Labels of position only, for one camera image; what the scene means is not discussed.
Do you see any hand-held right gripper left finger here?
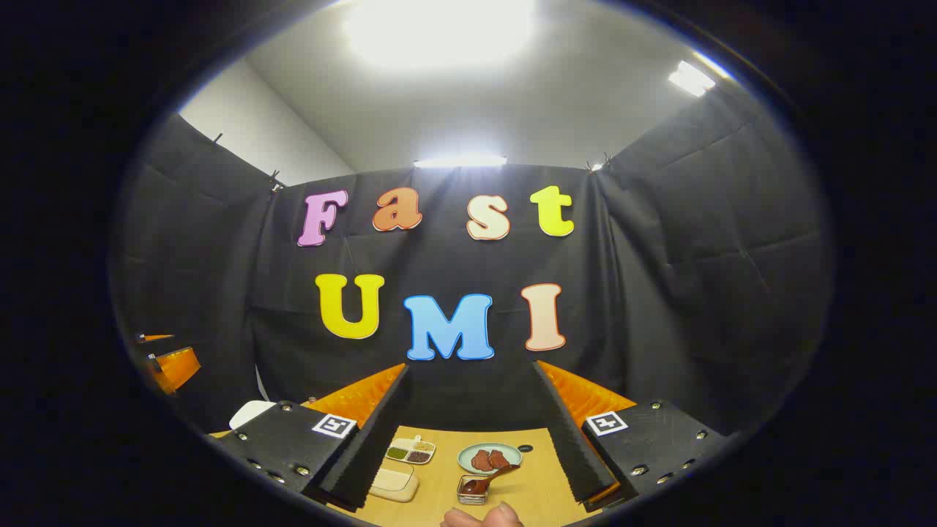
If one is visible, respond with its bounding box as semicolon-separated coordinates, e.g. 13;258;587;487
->
214;363;411;513

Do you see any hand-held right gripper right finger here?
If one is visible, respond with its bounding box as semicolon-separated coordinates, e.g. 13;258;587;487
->
532;360;727;513

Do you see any white rice cooker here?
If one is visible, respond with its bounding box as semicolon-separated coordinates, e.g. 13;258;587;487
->
229;400;276;431

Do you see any brown wooden spoon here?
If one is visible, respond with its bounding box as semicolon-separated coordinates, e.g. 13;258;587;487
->
461;464;522;496

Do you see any clear chopstick holder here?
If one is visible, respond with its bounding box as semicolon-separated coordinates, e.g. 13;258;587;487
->
457;474;490;506

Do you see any white divided grain dish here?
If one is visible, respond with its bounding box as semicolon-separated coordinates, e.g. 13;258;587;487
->
386;436;436;465

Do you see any pale green plate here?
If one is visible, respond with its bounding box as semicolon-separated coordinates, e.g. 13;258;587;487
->
458;442;523;475

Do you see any black backdrop cloth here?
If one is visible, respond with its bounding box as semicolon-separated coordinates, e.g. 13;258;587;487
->
110;88;835;440

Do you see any ceiling light panel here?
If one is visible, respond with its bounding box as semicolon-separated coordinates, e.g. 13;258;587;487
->
668;60;717;97

